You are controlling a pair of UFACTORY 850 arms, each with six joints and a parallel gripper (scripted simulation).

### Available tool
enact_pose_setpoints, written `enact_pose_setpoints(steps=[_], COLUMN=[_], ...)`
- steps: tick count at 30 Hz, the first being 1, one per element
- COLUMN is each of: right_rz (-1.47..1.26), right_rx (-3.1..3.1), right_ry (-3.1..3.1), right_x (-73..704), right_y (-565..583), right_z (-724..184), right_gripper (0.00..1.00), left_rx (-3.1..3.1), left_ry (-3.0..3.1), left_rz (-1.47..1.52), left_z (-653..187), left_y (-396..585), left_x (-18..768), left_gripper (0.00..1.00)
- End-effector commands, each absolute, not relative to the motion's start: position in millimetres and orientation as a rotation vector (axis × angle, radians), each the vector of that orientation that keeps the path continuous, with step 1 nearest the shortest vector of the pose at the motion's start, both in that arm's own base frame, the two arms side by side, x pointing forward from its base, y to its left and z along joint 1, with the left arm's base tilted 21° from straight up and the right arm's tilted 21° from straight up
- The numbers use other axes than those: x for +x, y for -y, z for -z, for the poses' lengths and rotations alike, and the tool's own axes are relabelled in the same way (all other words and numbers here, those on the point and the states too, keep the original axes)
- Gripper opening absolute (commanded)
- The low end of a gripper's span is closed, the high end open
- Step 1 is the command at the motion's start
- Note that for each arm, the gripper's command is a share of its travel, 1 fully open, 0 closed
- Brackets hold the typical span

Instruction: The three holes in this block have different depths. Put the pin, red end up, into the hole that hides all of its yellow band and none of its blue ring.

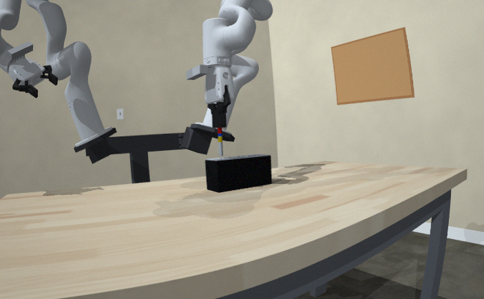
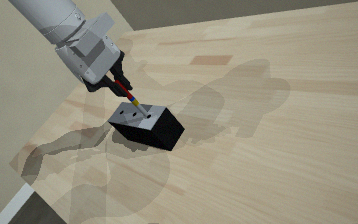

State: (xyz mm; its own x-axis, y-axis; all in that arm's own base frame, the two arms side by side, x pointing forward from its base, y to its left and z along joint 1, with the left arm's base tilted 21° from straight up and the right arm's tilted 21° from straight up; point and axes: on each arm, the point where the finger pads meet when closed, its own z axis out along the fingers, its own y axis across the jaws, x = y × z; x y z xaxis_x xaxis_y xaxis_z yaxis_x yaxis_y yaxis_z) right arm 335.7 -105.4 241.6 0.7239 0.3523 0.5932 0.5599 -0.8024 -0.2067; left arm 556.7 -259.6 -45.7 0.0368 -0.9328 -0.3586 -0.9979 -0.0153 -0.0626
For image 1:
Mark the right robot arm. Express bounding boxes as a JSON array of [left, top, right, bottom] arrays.
[[0, 0, 112, 147]]

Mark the red and grey striped pin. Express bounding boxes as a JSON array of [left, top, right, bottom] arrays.
[[218, 127, 223, 156]]

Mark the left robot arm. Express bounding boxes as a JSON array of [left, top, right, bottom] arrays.
[[187, 0, 273, 125]]

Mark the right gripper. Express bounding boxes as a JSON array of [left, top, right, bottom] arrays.
[[8, 56, 58, 98]]

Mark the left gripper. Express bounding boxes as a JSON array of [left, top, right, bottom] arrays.
[[204, 66, 235, 128]]

